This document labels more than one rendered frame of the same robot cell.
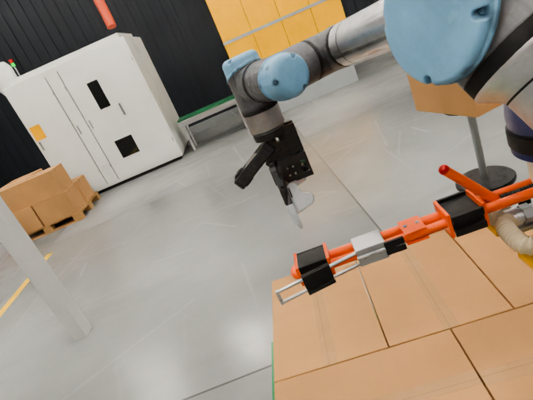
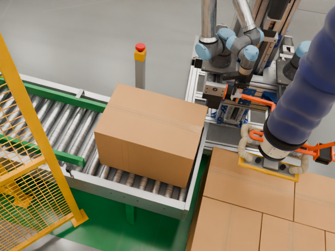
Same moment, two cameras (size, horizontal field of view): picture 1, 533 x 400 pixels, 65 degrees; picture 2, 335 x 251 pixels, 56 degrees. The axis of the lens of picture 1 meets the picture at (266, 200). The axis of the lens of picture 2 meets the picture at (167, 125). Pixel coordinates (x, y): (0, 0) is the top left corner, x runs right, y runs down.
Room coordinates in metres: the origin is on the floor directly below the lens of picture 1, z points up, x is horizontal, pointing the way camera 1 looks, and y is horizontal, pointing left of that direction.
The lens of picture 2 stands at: (1.76, -1.24, 2.48)
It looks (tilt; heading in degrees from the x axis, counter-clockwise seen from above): 55 degrees down; 180
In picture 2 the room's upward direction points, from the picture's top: 8 degrees clockwise
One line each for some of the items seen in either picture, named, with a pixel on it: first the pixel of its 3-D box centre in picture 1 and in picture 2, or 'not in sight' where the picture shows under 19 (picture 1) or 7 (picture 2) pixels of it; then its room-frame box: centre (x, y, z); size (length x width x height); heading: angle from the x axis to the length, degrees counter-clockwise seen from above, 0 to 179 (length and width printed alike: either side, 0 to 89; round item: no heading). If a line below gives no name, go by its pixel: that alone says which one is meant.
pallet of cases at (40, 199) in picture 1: (46, 198); not in sight; (7.13, 3.39, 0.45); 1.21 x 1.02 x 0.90; 87
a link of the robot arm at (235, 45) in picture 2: not in sight; (238, 45); (0.38, -0.92, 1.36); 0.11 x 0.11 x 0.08; 42
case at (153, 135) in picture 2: not in sight; (152, 136); (0.64, -1.34, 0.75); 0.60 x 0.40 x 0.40; 81
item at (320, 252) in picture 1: (314, 263); not in sight; (0.86, -0.04, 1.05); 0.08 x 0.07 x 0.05; 81
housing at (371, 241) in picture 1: (370, 248); not in sight; (0.84, -0.18, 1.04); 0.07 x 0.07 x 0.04; 81
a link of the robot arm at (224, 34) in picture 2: not in sight; (224, 41); (0.17, -0.97, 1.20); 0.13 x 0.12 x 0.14; 132
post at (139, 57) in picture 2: not in sight; (140, 97); (0.13, -1.50, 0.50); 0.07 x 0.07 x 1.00; 81
